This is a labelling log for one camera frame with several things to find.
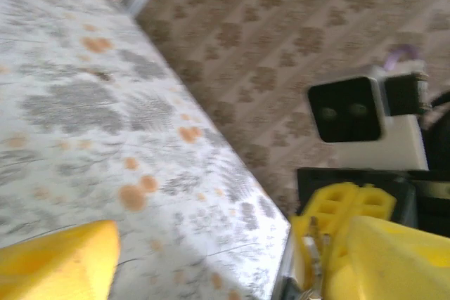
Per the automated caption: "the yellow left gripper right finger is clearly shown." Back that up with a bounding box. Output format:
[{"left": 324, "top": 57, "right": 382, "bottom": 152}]
[{"left": 325, "top": 215, "right": 450, "bottom": 300}]

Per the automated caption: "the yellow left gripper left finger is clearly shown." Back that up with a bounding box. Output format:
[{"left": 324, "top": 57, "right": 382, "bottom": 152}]
[{"left": 0, "top": 219, "right": 121, "bottom": 300}]

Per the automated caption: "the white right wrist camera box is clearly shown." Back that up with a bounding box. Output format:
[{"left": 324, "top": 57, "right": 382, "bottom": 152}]
[{"left": 307, "top": 63, "right": 430, "bottom": 171}]

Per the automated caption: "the aluminium table side rail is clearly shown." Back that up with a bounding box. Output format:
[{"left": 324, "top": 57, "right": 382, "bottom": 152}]
[{"left": 272, "top": 226, "right": 297, "bottom": 300}]

